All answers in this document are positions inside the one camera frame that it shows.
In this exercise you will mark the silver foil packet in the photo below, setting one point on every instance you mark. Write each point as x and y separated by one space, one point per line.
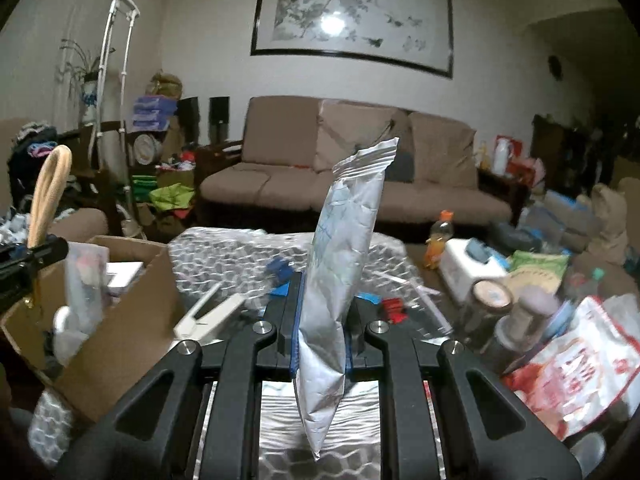
335 260

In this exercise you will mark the black speaker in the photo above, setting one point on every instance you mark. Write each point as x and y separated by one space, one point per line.
188 120
219 120

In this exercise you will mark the dark wooden side table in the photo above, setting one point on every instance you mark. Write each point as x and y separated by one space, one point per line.
502 192

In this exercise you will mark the round cookie tin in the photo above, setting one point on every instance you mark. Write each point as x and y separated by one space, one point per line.
147 149

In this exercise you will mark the white hole punch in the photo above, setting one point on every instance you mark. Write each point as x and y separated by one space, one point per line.
200 322

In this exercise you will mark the green cloth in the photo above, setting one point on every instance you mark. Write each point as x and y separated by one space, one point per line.
172 197

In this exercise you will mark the red and white snack bag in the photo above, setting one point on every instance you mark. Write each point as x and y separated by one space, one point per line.
580 370

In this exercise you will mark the white product box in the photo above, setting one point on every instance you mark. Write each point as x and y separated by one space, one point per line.
125 272

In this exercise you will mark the potted plant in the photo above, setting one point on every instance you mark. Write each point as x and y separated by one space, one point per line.
90 75

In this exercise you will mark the white tissue box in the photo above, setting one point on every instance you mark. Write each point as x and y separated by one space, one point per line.
465 275

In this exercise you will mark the green box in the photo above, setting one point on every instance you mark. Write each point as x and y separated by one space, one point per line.
145 184

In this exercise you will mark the brown sofa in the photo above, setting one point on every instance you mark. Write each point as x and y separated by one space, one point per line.
265 185

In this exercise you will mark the brown-lidded glass jar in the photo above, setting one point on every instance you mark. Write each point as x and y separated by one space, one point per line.
485 310

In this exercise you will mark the white thermos jug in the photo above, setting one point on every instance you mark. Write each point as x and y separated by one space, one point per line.
501 157

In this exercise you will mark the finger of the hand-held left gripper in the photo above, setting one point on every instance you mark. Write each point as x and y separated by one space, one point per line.
30 265

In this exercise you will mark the grey patterned blanket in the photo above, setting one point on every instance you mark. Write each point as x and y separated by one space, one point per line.
215 255

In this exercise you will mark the red clips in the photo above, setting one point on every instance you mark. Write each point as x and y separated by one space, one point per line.
394 310

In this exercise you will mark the red box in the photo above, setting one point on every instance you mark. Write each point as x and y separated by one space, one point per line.
517 152

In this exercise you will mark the beige cloth bag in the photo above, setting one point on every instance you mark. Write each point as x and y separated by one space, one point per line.
607 225

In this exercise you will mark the dark wooden cabinet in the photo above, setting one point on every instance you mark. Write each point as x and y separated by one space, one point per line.
570 155

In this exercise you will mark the clear plastic case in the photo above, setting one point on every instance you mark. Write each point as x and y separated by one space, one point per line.
82 275

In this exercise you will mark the white pole stand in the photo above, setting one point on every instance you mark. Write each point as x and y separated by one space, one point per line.
125 60

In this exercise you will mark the dark blue box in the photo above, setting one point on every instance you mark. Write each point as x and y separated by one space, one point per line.
278 270

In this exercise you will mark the blue-grey lump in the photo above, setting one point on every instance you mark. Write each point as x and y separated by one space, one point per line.
478 250

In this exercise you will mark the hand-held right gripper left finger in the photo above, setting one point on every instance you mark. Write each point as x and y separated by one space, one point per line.
295 325

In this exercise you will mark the brown cardboard box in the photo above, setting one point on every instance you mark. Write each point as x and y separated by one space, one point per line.
130 320

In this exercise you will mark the framed ink painting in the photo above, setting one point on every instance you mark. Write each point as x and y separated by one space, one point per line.
350 15

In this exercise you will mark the white plastic straw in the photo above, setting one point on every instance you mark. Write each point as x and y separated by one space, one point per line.
425 305

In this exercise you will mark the pile of clothes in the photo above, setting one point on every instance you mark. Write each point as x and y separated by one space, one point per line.
32 155

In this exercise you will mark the round clear plastic tub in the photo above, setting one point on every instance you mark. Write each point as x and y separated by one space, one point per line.
68 349

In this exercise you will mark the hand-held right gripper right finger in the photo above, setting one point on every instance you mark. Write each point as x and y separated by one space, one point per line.
351 360

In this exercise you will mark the green packet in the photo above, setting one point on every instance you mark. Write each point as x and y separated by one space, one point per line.
537 270

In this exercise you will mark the brown bag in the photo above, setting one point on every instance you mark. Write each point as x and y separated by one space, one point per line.
166 86

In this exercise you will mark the orange drink bottle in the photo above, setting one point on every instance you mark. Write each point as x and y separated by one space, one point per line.
439 242

